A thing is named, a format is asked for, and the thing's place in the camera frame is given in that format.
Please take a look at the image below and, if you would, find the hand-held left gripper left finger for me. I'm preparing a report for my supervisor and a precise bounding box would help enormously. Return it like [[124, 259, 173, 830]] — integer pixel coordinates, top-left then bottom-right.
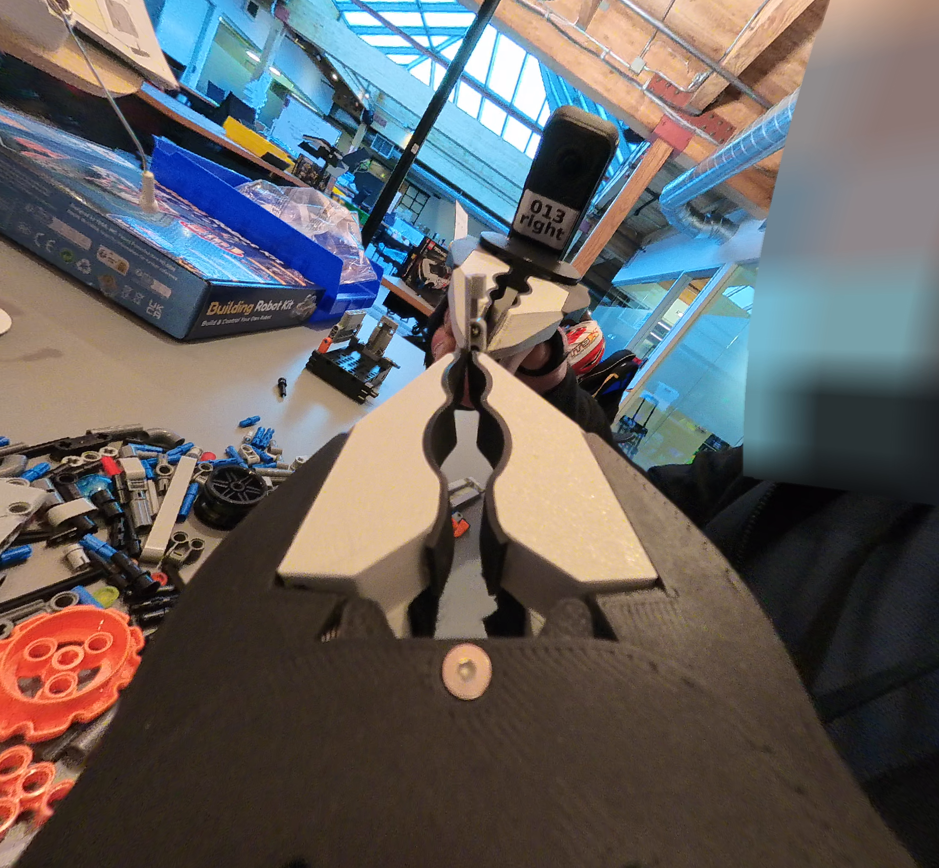
[[278, 355, 470, 631]]

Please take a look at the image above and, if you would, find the silver air duct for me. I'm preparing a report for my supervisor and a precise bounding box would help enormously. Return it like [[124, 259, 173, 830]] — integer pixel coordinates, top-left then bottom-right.
[[658, 88, 801, 223]]

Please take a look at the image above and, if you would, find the clear plastic parts bag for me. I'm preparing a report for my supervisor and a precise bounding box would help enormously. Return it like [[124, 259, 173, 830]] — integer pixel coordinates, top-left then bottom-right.
[[235, 176, 368, 274]]

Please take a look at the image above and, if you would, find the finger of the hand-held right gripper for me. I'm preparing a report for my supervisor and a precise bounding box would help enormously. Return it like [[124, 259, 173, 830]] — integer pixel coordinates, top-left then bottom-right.
[[492, 274, 591, 358], [448, 255, 497, 358]]

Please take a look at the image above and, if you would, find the black spoked wheel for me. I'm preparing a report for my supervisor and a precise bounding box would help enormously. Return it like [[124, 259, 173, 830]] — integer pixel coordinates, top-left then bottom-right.
[[194, 462, 272, 531]]

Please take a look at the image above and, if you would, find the small black machine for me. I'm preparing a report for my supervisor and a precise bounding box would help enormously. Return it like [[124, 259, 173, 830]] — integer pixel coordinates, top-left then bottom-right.
[[306, 314, 404, 407]]

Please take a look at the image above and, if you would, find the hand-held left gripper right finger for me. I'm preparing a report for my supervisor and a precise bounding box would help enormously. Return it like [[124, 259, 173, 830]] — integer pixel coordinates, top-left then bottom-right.
[[473, 358, 660, 634]]

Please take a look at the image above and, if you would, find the blue cardboard kit box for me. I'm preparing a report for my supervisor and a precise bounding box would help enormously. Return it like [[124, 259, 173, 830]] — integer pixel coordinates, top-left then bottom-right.
[[0, 102, 346, 341]]

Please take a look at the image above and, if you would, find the pile of plastic building pieces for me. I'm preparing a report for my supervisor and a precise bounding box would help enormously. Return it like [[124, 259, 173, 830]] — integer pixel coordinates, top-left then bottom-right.
[[0, 421, 316, 627]]

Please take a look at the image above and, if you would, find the black stand pole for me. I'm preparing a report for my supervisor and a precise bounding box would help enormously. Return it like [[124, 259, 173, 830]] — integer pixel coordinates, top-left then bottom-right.
[[360, 0, 522, 245]]

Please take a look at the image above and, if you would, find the blue storage bin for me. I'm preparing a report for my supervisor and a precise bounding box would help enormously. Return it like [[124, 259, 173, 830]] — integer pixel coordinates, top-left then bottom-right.
[[147, 135, 382, 326]]

